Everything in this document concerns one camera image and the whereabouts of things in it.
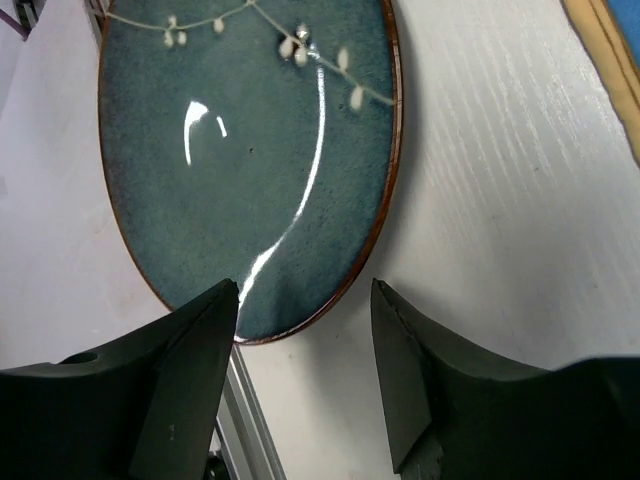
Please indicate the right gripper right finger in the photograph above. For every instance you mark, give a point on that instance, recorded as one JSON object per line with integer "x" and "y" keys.
{"x": 455, "y": 410}

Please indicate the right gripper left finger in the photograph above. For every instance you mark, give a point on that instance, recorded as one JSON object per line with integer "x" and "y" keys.
{"x": 142, "y": 406}

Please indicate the teal ceramic plate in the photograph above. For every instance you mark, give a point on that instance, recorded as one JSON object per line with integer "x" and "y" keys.
{"x": 257, "y": 141}

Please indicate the blue pikachu placemat cloth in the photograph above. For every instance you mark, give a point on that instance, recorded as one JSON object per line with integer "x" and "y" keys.
{"x": 609, "y": 31}

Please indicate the aluminium table frame rail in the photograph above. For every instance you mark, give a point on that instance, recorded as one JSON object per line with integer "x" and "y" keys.
{"x": 242, "y": 446}

